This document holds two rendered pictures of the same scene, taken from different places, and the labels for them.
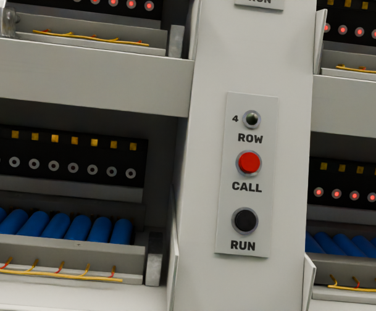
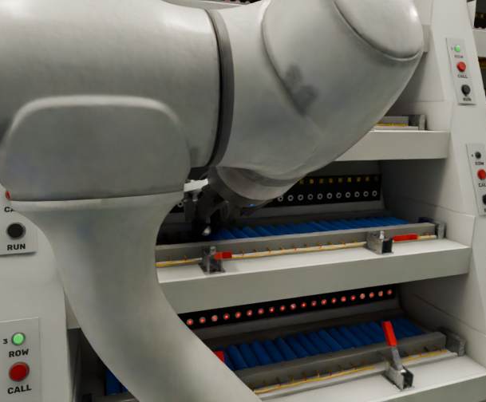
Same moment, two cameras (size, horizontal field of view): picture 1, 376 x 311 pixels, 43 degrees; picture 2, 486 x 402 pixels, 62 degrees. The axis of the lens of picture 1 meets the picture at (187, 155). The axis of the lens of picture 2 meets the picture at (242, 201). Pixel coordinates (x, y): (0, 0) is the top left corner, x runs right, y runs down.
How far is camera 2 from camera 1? 56 cm
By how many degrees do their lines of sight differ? 15
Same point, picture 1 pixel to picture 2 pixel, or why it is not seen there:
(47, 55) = (395, 136)
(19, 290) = (403, 248)
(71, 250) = (408, 228)
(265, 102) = (480, 146)
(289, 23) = (479, 109)
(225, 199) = (477, 191)
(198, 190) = (467, 189)
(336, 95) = not seen: outside the picture
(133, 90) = (427, 148)
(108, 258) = (421, 230)
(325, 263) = not seen: outside the picture
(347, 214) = not seen: hidden behind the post
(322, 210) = not seen: hidden behind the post
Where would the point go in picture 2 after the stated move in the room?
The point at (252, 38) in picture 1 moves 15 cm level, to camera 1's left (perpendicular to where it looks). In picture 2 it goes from (468, 118) to (392, 120)
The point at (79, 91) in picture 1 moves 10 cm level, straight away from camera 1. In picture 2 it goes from (407, 151) to (363, 167)
